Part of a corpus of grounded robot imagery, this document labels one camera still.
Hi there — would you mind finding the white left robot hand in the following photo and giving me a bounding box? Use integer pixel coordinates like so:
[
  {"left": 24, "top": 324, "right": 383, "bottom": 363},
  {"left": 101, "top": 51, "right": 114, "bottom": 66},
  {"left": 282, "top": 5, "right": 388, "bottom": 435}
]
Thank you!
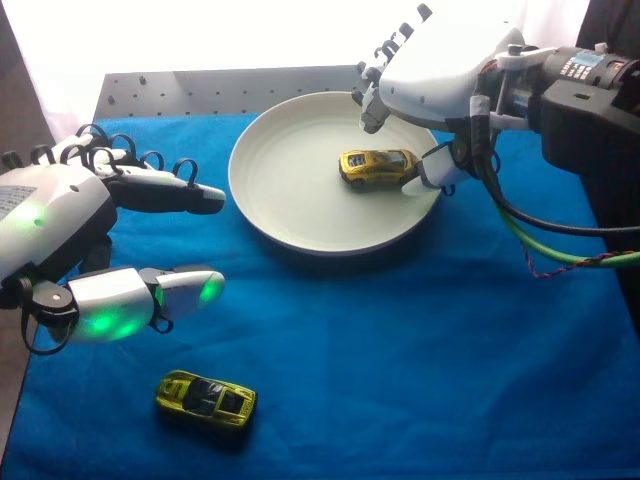
[{"left": 0, "top": 123, "right": 227, "bottom": 356}]

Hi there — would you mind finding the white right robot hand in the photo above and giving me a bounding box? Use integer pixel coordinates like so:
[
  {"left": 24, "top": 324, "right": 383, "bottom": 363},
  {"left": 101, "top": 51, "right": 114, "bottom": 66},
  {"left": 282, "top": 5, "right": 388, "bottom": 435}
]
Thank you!
[{"left": 351, "top": 3, "right": 526, "bottom": 197}]

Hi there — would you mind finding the yellow toy car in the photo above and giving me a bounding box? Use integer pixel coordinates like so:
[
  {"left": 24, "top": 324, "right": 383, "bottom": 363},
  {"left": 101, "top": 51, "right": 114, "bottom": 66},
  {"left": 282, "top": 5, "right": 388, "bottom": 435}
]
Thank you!
[{"left": 338, "top": 148, "right": 420, "bottom": 190}]

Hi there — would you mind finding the green toy car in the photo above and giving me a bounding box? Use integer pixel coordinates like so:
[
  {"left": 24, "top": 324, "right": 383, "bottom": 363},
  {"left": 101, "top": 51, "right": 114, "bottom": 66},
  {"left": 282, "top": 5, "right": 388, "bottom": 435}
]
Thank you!
[{"left": 155, "top": 369, "right": 259, "bottom": 429}]

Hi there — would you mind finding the white round plate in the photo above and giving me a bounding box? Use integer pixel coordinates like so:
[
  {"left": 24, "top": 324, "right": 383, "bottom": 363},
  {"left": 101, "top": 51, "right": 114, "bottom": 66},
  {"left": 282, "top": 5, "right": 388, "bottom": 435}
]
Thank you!
[{"left": 228, "top": 91, "right": 446, "bottom": 257}]

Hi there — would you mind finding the black curtain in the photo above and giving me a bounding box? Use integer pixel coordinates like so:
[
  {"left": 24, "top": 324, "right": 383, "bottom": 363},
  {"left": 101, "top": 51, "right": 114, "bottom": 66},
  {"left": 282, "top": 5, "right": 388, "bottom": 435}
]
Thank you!
[{"left": 574, "top": 0, "right": 640, "bottom": 59}]

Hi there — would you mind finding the white backdrop curtain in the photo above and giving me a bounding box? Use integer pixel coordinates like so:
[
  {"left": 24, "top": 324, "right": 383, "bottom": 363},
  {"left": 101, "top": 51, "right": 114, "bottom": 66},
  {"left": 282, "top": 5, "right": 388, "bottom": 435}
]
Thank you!
[{"left": 4, "top": 0, "right": 591, "bottom": 146}]

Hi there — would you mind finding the blue table cloth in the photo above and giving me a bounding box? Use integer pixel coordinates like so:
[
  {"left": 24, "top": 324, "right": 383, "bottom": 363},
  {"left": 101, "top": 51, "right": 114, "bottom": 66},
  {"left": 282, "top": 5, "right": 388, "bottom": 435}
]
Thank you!
[{"left": 0, "top": 112, "right": 640, "bottom": 480}]

